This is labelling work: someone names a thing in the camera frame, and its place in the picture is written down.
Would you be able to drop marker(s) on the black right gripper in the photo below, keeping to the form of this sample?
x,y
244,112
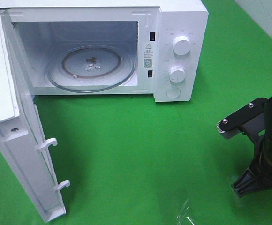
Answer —
x,y
259,171

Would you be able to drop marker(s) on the round door release button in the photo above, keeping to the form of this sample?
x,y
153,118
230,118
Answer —
x,y
173,93

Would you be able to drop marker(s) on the white microwave knob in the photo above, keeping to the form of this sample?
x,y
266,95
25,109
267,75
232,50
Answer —
x,y
181,45
177,74

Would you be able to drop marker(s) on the white microwave door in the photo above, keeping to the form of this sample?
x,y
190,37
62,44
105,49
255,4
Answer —
x,y
22,140

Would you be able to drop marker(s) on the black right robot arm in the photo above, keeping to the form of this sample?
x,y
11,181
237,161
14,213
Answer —
x,y
267,109

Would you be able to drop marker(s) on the white microwave oven body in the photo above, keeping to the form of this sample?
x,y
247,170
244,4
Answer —
x,y
144,29

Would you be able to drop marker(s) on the glass microwave turntable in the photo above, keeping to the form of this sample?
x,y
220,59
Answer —
x,y
91,69

